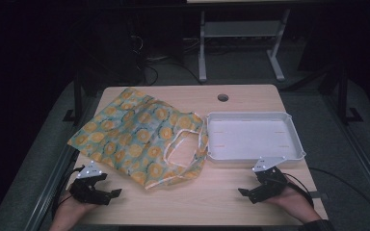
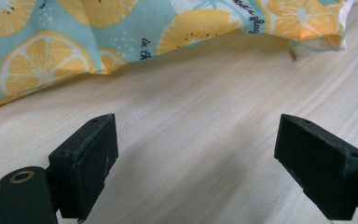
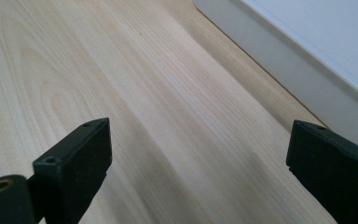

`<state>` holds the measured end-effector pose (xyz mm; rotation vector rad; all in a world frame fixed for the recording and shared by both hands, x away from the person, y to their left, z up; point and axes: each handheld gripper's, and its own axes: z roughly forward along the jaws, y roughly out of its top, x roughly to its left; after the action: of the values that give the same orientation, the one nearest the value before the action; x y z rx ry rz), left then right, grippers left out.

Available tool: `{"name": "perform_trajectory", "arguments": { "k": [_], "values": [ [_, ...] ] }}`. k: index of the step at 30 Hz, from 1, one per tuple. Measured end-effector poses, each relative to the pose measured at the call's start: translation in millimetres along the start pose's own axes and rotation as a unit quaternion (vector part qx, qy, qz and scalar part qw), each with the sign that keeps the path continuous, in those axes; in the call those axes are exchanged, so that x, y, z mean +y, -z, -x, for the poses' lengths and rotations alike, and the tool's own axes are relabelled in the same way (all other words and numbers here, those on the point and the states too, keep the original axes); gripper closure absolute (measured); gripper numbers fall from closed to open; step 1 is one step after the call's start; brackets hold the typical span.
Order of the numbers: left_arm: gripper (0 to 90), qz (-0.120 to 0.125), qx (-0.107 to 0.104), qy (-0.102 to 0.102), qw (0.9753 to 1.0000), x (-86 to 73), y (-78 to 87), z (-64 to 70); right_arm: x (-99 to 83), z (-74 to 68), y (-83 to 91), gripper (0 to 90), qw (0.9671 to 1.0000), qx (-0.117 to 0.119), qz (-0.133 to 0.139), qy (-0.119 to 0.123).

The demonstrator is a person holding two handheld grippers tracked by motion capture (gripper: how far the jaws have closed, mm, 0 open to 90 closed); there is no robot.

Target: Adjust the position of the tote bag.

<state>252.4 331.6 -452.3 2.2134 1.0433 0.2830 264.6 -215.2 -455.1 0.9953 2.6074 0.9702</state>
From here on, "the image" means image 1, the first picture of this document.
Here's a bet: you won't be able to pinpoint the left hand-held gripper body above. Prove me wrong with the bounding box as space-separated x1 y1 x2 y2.
68 160 111 206

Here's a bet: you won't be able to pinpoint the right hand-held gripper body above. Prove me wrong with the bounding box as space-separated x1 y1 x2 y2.
251 156 289 200

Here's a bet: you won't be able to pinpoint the white plastic tray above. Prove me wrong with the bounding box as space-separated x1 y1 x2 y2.
205 111 306 163

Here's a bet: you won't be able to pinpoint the yellow flower print fabric bag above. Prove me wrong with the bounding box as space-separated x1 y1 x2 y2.
66 87 210 191

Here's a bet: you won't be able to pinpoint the person's left hand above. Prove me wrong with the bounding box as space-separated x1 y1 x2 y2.
48 194 100 231

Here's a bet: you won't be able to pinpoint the person's right hand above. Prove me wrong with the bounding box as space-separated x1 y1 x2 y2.
265 182 323 223

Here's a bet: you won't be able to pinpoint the black metal stand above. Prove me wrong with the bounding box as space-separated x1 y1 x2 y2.
62 71 85 125
334 65 364 125

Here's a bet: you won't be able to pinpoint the left hand-held gripper black cable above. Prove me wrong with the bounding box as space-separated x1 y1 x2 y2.
51 165 87 219

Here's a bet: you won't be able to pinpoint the hand-held gripper black cable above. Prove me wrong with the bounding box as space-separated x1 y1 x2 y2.
51 165 87 219
283 172 316 207

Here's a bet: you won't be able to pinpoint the right hand-held gripper black cable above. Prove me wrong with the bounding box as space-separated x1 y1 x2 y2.
283 172 316 207

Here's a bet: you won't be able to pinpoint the long black floor cable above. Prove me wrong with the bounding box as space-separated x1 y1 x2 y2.
307 167 370 223

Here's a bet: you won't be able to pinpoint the black floor cables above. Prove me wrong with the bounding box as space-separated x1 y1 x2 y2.
137 56 204 87

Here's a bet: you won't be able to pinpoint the white metal table frame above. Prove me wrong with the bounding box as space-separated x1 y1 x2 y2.
198 9 291 83

